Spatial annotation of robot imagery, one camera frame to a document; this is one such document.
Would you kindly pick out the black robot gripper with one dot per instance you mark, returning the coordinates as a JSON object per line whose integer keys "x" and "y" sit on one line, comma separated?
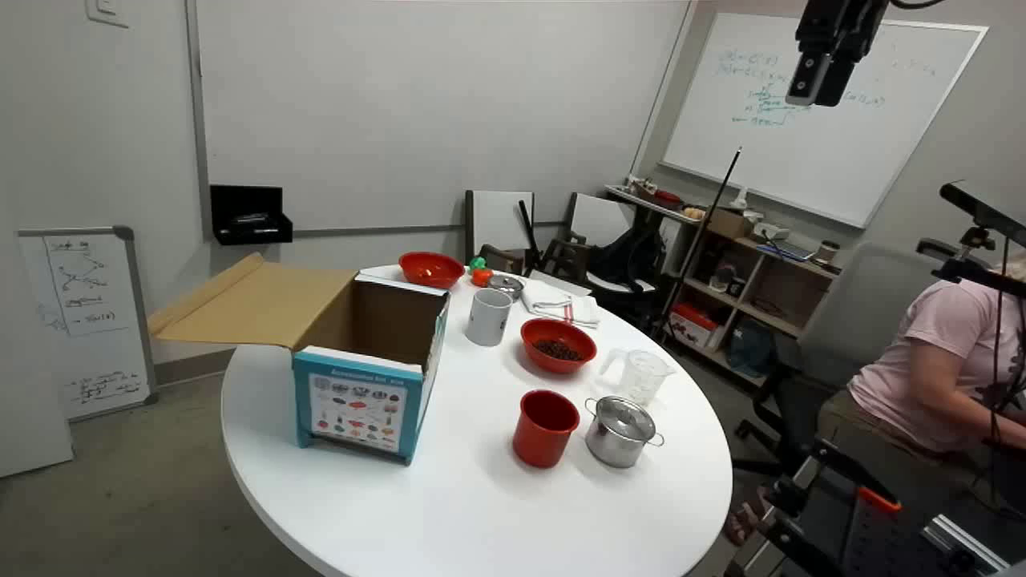
{"x": 830, "y": 38}

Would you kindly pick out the red mug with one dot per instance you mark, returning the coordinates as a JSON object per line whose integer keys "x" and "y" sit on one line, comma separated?
{"x": 544, "y": 426}

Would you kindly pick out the white mug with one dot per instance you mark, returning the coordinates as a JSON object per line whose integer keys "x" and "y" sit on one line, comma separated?
{"x": 488, "y": 314}

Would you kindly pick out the wooden shelf unit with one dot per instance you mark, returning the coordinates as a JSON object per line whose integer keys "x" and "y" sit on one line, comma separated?
{"x": 735, "y": 299}

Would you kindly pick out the person in pink shirt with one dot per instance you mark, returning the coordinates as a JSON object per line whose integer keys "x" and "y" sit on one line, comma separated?
{"x": 878, "y": 408}

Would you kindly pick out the folded white cloth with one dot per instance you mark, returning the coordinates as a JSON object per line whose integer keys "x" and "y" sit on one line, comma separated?
{"x": 547, "y": 299}

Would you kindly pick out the clear plastic measuring cup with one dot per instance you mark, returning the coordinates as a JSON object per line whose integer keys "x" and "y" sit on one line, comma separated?
{"x": 637, "y": 376}

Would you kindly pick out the small round metal dish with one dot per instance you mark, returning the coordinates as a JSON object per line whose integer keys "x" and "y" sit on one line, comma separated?
{"x": 506, "y": 282}

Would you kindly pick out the red bowl with dark contents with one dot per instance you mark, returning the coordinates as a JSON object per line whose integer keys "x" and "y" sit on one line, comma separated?
{"x": 557, "y": 348}

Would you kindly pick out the orange and green toy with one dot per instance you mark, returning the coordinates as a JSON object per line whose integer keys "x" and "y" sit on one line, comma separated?
{"x": 478, "y": 269}

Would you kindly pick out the steel pot with lid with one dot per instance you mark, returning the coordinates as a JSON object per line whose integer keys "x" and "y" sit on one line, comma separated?
{"x": 621, "y": 431}

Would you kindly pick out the empty red bowl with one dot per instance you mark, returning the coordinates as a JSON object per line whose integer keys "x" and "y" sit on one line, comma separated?
{"x": 434, "y": 269}

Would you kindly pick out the open cardboard box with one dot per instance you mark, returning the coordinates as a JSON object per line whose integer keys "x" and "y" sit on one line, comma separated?
{"x": 364, "y": 348}

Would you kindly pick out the small leaning whiteboard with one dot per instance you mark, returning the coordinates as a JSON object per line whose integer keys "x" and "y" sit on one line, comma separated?
{"x": 84, "y": 285}

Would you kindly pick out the large wall whiteboard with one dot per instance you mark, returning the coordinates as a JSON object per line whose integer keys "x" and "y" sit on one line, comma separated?
{"x": 830, "y": 161}

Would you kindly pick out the black camera tripod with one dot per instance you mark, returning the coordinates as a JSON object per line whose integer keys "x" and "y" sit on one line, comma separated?
{"x": 964, "y": 351}

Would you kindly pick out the black wall tray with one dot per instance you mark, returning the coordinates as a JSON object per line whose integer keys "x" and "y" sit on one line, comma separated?
{"x": 248, "y": 217}

